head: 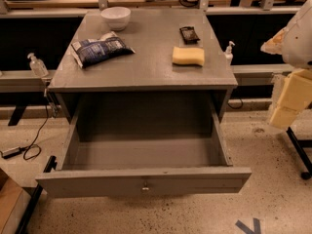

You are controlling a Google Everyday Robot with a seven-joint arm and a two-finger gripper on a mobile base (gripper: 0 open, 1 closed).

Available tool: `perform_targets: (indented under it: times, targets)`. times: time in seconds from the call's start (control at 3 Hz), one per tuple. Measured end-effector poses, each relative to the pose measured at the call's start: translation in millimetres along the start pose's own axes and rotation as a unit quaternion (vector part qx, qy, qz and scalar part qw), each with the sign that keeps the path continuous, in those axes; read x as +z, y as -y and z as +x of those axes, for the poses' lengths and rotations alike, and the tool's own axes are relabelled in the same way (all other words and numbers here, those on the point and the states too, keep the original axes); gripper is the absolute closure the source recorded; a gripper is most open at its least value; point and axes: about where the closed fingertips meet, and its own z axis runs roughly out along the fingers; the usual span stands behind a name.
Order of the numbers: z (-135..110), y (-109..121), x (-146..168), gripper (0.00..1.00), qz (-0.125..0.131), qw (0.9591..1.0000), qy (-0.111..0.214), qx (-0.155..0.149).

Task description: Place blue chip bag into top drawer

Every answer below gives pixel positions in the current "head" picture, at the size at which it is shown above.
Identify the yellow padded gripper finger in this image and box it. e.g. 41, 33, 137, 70
278, 69, 312, 111
269, 107, 298, 130

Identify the blue chip bag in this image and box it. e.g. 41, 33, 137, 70
71, 31, 135, 68

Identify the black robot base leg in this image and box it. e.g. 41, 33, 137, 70
287, 128, 312, 180

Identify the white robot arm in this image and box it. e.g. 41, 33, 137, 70
260, 0, 312, 130

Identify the grey open top drawer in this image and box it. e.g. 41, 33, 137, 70
37, 92, 251, 198

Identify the right white pump bottle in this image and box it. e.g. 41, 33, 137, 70
224, 41, 235, 64

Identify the yellow sponge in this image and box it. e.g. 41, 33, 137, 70
173, 47, 205, 66

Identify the small black snack packet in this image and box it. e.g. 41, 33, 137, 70
179, 26, 200, 44

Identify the grey wooden cabinet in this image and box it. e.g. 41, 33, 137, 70
49, 8, 237, 116

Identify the white ceramic bowl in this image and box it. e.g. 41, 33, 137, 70
100, 7, 131, 31

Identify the left clear sanitizer bottle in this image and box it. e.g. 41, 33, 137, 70
27, 53, 49, 78

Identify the brown cardboard box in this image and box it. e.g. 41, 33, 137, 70
0, 169, 30, 234

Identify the black metal frame bar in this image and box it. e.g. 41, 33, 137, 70
15, 156, 57, 234

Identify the black power adapter with cable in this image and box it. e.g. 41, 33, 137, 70
0, 106, 49, 161

